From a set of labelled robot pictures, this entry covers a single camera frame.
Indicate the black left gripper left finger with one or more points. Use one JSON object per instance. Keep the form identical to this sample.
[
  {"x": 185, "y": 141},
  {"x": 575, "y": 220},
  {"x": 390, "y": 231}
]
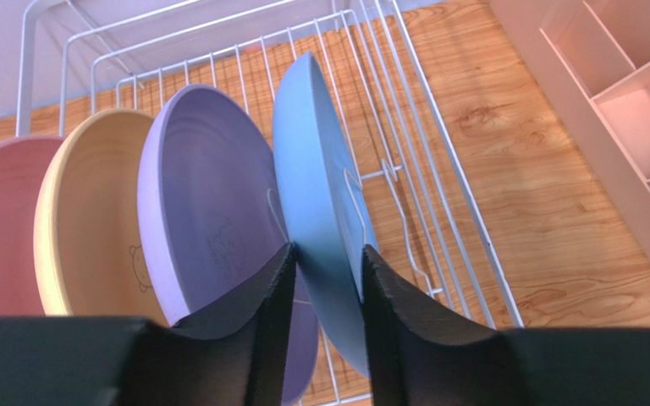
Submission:
[{"x": 231, "y": 352}]

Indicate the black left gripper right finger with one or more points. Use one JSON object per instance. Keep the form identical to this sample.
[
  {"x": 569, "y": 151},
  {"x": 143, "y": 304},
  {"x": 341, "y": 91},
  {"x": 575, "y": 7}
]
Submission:
[{"x": 422, "y": 353}]

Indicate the purple plate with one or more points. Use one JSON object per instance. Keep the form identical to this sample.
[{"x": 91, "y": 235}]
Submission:
[{"x": 210, "y": 217}]

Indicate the blue plate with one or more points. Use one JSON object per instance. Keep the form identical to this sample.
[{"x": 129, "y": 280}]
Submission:
[{"x": 324, "y": 208}]

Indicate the yellow plate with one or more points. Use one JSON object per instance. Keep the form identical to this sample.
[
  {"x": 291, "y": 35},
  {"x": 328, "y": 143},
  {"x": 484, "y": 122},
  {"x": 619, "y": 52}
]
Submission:
[{"x": 89, "y": 259}]

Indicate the pink plate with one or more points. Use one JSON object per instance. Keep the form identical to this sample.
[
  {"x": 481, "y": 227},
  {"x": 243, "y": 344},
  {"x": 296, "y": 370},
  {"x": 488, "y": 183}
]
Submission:
[{"x": 23, "y": 165}]

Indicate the pink desk organizer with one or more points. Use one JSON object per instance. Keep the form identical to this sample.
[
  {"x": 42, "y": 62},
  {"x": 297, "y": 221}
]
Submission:
[{"x": 592, "y": 61}]

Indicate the white wire dish rack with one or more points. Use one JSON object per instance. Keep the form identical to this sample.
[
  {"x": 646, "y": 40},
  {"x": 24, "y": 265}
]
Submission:
[{"x": 81, "y": 57}]

